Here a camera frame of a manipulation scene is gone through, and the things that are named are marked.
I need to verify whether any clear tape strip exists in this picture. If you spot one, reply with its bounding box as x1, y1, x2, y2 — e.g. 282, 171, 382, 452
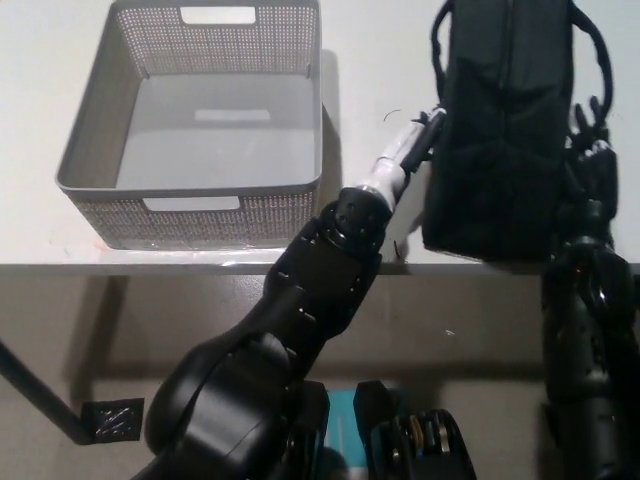
99, 242, 296, 269

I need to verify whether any dark green fabric lunch bag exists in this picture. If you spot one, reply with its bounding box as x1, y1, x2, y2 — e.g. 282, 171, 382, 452
422, 0, 619, 262

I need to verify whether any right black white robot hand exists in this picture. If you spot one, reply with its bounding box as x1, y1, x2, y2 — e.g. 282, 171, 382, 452
564, 97, 619, 204

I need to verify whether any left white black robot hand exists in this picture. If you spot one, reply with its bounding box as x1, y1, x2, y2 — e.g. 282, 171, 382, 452
367, 105, 449, 201

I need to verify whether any black tape floor marker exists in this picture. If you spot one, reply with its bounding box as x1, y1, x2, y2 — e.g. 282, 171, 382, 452
79, 397, 147, 445

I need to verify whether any black metal table leg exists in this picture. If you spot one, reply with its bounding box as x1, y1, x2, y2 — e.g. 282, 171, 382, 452
0, 337, 95, 446

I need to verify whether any black teal robot body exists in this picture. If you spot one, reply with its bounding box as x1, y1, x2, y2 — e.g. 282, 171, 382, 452
279, 379, 476, 480

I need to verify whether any grey perforated plastic basket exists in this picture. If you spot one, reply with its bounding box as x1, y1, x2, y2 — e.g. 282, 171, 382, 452
54, 0, 325, 251

